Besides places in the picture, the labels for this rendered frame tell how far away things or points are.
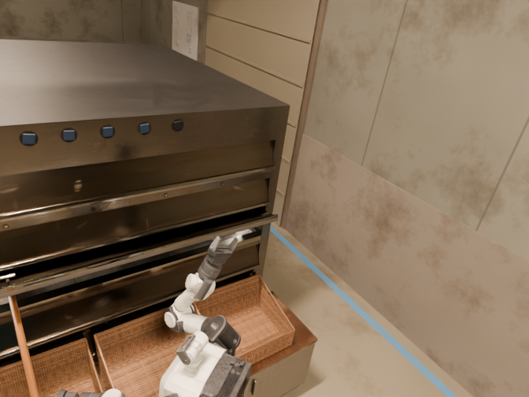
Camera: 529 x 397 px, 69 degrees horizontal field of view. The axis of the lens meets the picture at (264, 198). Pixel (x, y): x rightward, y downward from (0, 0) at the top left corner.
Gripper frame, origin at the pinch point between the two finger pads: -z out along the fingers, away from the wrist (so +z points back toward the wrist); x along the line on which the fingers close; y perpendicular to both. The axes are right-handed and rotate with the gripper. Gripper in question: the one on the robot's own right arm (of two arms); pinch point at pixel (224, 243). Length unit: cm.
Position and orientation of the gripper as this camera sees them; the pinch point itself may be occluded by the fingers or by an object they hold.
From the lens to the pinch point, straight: 167.9
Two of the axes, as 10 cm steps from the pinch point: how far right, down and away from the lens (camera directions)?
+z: -4.9, 8.2, 2.9
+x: -6.4, -1.2, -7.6
